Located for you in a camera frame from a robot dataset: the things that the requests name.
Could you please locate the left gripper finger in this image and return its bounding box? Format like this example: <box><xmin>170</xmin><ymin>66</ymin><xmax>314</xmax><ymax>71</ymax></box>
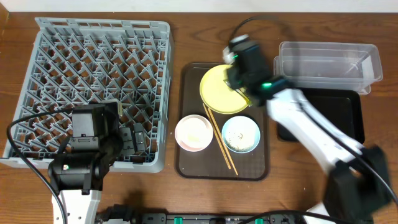
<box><xmin>133</xmin><ymin>123</ymin><xmax>146</xmax><ymax>152</ymax></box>
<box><xmin>119</xmin><ymin>128</ymin><xmax>135</xmax><ymax>156</ymax></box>

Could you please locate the light blue bowl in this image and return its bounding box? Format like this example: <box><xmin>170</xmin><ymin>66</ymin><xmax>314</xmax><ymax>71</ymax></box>
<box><xmin>221</xmin><ymin>116</ymin><xmax>261</xmax><ymax>154</ymax></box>

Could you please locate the green yellow snack wrapper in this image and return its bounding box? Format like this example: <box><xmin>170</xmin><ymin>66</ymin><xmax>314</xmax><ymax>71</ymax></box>
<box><xmin>223</xmin><ymin>80</ymin><xmax>252</xmax><ymax>107</ymax></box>

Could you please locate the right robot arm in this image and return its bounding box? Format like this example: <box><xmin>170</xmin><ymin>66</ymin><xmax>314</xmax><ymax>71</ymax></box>
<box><xmin>223</xmin><ymin>35</ymin><xmax>397</xmax><ymax>223</ymax></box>

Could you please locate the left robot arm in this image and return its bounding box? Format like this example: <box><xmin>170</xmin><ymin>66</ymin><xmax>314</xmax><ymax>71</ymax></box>
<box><xmin>48</xmin><ymin>99</ymin><xmax>139</xmax><ymax>223</ymax></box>

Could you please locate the yellow plate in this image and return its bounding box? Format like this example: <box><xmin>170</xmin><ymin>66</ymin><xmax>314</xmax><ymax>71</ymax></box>
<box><xmin>200</xmin><ymin>64</ymin><xmax>248</xmax><ymax>114</ymax></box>

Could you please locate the pink bowl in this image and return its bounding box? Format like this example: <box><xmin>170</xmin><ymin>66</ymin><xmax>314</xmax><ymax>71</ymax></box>
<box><xmin>175</xmin><ymin>114</ymin><xmax>213</xmax><ymax>152</ymax></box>

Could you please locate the right wooden chopstick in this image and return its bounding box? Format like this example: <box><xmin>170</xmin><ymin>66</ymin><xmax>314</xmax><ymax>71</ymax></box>
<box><xmin>207</xmin><ymin>108</ymin><xmax>239</xmax><ymax>175</ymax></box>

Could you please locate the wooden chopstick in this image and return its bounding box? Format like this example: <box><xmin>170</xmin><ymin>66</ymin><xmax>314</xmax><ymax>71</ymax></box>
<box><xmin>207</xmin><ymin>108</ymin><xmax>239</xmax><ymax>175</ymax></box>
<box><xmin>202</xmin><ymin>103</ymin><xmax>231</xmax><ymax>170</ymax></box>

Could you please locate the left wooden chopstick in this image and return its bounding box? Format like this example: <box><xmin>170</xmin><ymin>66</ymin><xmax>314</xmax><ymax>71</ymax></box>
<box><xmin>202</xmin><ymin>103</ymin><xmax>231</xmax><ymax>170</ymax></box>

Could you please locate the clear plastic bin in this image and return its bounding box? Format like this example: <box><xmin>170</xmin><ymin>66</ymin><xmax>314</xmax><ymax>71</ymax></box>
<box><xmin>274</xmin><ymin>41</ymin><xmax>383</xmax><ymax>95</ymax></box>

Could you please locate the grey dish rack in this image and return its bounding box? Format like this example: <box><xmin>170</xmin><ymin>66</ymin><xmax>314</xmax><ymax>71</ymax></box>
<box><xmin>12</xmin><ymin>17</ymin><xmax>174</xmax><ymax>173</ymax></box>

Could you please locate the black tray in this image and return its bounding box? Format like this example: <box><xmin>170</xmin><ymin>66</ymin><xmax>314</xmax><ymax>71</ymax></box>
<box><xmin>276</xmin><ymin>86</ymin><xmax>366</xmax><ymax>146</ymax></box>

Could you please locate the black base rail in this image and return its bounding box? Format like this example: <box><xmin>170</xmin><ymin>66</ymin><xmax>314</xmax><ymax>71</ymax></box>
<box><xmin>94</xmin><ymin>204</ymin><xmax>306</xmax><ymax>224</ymax></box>

